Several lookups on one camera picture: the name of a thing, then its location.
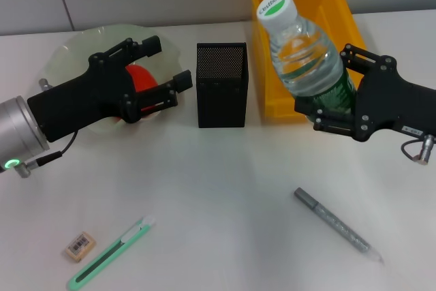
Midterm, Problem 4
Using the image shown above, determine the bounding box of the mint green utility knife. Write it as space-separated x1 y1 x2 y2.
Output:
66 215 157 291

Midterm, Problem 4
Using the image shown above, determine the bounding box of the black mesh pen holder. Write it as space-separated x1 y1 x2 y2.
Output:
196 42 249 129

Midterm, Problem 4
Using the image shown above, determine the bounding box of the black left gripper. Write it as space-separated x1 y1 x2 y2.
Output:
27 35 193 144

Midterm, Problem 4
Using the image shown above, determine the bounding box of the red-orange toy orange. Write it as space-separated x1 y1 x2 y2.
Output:
124 63 161 113

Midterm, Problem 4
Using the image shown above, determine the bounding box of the silver grey pen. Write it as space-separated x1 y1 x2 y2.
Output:
294 187 384 264

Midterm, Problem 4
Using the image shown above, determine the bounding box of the beige eraser with barcode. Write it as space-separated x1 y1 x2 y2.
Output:
65 232 97 263

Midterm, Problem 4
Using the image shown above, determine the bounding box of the green wavy glass fruit plate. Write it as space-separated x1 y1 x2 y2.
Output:
47 24 181 137

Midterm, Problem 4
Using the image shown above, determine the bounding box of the clear green-label water bottle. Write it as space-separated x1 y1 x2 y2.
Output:
255 0 358 117

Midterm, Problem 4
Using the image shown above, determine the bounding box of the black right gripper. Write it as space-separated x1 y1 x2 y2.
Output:
294 44 436 142

